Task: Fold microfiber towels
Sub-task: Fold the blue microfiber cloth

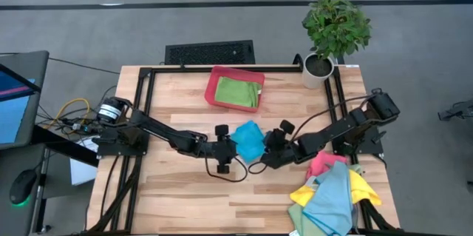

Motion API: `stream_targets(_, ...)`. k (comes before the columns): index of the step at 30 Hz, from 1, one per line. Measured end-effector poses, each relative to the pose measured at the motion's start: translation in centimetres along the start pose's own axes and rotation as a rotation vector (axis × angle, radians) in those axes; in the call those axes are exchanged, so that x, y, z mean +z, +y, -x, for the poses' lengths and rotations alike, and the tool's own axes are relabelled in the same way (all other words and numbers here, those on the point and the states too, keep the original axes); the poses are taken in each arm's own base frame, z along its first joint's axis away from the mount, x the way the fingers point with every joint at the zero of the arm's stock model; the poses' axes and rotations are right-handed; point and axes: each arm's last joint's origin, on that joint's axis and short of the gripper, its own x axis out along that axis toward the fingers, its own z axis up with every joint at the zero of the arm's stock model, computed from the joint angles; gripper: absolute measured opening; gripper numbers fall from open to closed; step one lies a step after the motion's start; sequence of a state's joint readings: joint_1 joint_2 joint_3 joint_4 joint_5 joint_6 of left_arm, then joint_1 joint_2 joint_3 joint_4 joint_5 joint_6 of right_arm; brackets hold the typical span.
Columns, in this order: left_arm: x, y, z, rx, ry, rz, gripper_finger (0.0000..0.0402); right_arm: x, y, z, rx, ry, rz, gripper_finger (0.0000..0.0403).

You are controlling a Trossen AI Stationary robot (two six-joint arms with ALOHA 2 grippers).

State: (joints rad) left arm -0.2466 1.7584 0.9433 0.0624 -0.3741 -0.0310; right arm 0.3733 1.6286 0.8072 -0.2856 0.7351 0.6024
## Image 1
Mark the black left camera cable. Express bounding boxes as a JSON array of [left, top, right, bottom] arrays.
[[204, 154, 249, 183]]

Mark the white plant pot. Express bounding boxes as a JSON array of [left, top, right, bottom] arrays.
[[302, 52, 336, 90]]

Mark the white paper sheet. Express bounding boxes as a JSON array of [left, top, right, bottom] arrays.
[[69, 135, 99, 186]]

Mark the green leafy plant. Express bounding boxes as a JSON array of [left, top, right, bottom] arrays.
[[302, 0, 372, 61]]

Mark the yellow cable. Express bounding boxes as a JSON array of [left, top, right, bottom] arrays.
[[47, 97, 91, 130]]

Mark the black metal stand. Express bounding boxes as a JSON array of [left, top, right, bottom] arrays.
[[438, 98, 473, 122]]

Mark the laptop screen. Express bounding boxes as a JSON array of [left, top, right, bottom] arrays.
[[0, 50, 50, 152]]

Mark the translucent pink plastic bin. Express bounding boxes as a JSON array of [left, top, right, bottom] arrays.
[[203, 65, 266, 114]]

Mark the dark grey side desk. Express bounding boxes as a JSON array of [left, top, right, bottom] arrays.
[[0, 124, 100, 236]]

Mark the black computer mouse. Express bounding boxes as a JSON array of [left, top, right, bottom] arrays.
[[9, 169, 38, 207]]

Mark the turquoise microfiber towel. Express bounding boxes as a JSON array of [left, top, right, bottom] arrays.
[[230, 119, 268, 165]]

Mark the thin black floor cable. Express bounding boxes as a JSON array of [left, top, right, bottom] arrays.
[[0, 53, 121, 75]]

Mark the light blue microfiber towel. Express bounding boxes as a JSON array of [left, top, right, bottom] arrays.
[[302, 161, 355, 236]]

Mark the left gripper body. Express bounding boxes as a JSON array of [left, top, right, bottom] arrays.
[[199, 124, 231, 175]]

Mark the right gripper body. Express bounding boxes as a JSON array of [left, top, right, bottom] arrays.
[[258, 119, 307, 170]]

